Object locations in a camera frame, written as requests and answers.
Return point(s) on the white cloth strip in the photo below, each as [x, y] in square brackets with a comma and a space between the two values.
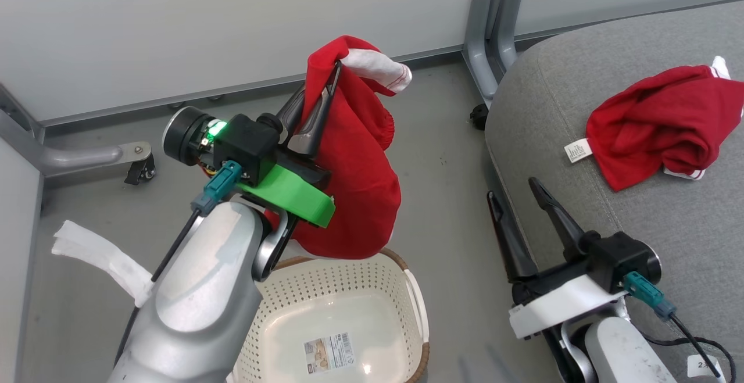
[99, 255]

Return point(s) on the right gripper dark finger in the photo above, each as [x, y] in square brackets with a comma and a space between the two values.
[511, 237]
[558, 217]

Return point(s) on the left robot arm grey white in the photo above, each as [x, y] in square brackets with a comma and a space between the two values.
[203, 290]

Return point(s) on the paper label in basket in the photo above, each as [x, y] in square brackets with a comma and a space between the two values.
[329, 353]

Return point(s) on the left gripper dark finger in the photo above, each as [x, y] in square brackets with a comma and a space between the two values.
[317, 118]
[290, 113]

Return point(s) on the red garment with white tag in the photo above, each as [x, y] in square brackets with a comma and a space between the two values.
[662, 121]

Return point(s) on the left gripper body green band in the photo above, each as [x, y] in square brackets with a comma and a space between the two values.
[290, 194]

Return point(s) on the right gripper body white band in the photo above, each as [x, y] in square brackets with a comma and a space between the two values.
[558, 307]

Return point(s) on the grey partition post double foot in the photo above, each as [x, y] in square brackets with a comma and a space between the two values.
[478, 40]

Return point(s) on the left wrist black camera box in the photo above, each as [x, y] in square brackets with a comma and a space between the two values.
[244, 145]

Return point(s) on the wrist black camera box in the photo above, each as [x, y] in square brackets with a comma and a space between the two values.
[622, 258]
[244, 145]

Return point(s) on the white perforated laundry basket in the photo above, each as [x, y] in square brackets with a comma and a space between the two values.
[325, 290]

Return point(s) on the grey partition foot with bracket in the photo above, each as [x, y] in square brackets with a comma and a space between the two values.
[81, 155]

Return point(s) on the small black caster wheel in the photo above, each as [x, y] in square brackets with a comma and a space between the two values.
[479, 117]

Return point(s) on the black caster wheel with bracket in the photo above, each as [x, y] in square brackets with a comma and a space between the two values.
[141, 171]

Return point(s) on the grey fabric sofa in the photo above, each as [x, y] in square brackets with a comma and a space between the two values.
[628, 208]

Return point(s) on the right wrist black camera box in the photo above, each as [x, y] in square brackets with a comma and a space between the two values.
[622, 258]

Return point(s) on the red garment with white cuff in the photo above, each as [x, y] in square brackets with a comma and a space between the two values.
[354, 168]

